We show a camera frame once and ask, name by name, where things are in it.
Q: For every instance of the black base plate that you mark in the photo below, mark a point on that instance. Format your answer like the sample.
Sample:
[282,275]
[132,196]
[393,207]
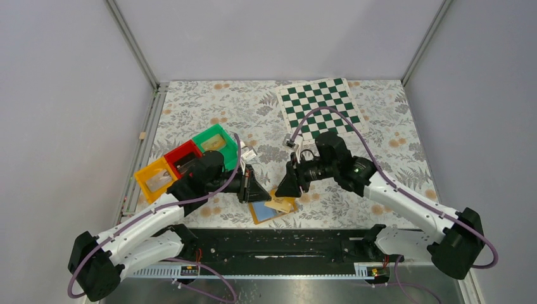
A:
[283,252]

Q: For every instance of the aluminium rail front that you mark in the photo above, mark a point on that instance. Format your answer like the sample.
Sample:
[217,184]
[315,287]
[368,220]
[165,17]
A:
[191,270]

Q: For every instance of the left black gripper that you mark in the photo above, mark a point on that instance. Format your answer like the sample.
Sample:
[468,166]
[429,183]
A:
[256,192]

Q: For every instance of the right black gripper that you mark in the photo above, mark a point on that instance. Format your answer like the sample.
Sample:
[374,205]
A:
[295,177]

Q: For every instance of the green plastic bin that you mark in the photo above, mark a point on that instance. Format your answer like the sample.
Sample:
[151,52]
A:
[229,152]

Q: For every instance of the red plastic bin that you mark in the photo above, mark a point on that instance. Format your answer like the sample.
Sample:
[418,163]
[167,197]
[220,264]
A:
[182,150]

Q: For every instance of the silver card in yellow bin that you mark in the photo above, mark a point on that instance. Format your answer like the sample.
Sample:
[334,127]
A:
[158,181]

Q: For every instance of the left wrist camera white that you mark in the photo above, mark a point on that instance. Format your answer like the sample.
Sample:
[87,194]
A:
[247,154]

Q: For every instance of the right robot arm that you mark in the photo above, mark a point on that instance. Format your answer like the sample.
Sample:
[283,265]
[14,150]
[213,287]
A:
[450,238]

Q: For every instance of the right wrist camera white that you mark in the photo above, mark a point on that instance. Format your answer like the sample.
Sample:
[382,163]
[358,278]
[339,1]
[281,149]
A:
[293,144]

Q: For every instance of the yellow plastic bin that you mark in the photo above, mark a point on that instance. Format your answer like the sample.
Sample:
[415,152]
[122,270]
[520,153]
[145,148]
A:
[142,175]

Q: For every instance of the orange card holder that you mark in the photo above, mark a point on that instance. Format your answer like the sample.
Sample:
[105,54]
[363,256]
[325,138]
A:
[260,213]

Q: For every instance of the green white chessboard mat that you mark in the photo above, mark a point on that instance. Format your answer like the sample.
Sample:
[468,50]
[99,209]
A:
[324,105]

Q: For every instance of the black card in red bin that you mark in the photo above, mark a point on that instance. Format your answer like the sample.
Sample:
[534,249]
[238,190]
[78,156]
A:
[183,164]

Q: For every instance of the gold card in green bin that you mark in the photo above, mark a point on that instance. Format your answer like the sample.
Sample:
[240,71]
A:
[216,137]

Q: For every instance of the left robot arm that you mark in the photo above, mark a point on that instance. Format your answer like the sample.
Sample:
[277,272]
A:
[98,264]

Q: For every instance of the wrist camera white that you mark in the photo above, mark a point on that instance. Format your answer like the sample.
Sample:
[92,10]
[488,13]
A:
[293,144]
[247,154]

